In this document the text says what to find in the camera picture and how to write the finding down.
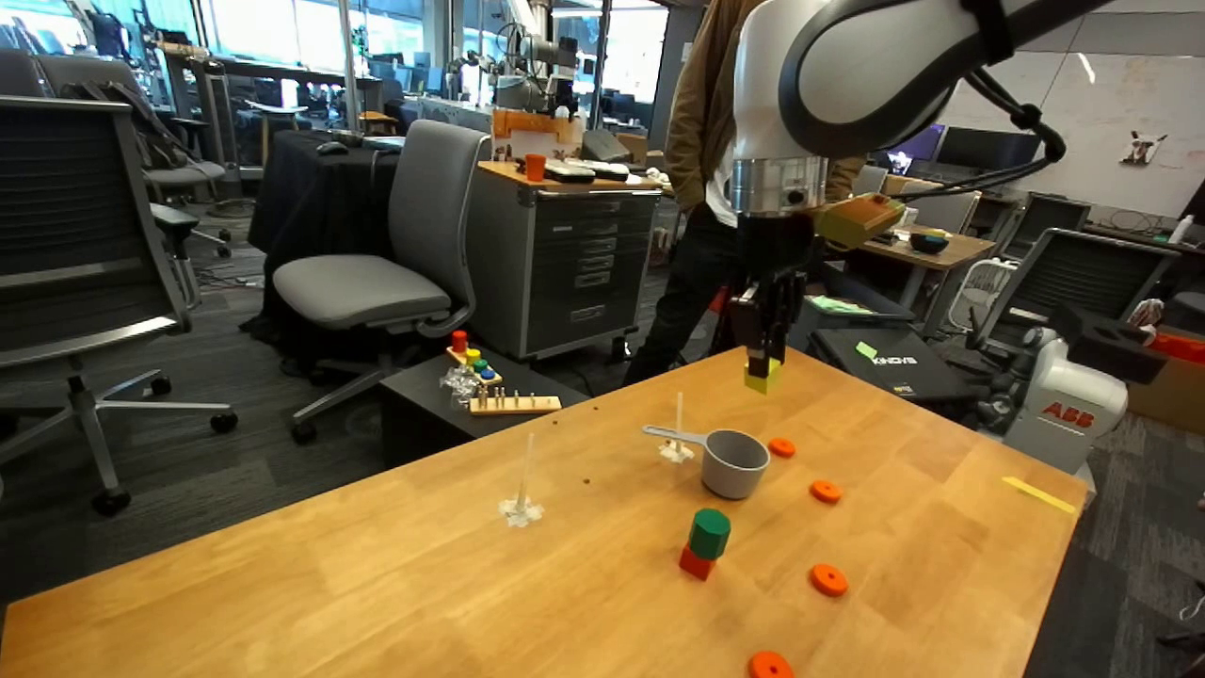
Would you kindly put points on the orange disc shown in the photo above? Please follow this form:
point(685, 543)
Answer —
point(826, 492)
point(780, 445)
point(829, 582)
point(770, 663)

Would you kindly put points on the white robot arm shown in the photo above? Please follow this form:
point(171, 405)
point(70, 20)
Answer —
point(878, 77)

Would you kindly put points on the black box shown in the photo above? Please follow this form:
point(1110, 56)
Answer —
point(1111, 339)

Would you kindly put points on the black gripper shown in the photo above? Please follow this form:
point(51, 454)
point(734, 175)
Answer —
point(778, 293)

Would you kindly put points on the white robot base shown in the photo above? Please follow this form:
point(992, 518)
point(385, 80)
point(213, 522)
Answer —
point(1066, 409)

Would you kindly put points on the wooden block toy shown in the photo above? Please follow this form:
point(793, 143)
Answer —
point(513, 405)

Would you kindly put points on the grey metal cabinet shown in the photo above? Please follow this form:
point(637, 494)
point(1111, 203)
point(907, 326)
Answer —
point(560, 268)

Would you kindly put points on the grey measuring cup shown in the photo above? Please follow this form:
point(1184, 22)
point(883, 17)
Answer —
point(736, 469)

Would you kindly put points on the colourful stacking toy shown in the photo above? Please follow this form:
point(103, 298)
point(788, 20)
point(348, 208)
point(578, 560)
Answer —
point(473, 364)

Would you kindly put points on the person in brown jacket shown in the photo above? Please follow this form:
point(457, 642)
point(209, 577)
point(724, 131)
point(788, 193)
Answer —
point(700, 153)

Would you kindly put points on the yellow block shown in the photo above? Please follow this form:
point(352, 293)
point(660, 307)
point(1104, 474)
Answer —
point(761, 374)

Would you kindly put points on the green block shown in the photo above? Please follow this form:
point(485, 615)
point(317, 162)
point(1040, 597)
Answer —
point(711, 532)

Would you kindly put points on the cardboard box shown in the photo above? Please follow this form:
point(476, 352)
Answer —
point(1172, 380)

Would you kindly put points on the grey office chair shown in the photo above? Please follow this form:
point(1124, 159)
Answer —
point(362, 287)

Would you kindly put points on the orange cup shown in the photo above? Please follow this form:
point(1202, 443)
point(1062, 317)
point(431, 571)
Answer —
point(537, 167)

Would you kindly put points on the black mesh office chair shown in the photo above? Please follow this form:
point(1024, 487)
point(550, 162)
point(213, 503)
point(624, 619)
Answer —
point(76, 227)
point(1074, 283)

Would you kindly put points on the black draped cloth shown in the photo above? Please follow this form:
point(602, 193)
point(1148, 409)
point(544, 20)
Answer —
point(321, 190)

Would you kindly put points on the yellow tape strip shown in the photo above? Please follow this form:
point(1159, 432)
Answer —
point(1040, 494)

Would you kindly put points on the black low stool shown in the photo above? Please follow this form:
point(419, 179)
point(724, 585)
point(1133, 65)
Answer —
point(426, 416)

